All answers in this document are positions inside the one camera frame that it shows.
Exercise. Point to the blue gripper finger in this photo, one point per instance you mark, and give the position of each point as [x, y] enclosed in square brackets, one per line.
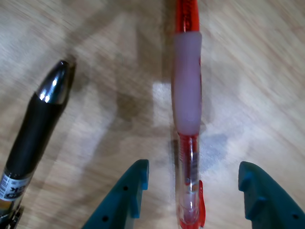
[269, 205]
[119, 202]

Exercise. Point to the black grip retractable pen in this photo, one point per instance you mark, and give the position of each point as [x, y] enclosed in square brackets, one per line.
[38, 133]

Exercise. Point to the red retractable pen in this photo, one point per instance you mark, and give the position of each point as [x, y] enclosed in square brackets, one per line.
[187, 95]

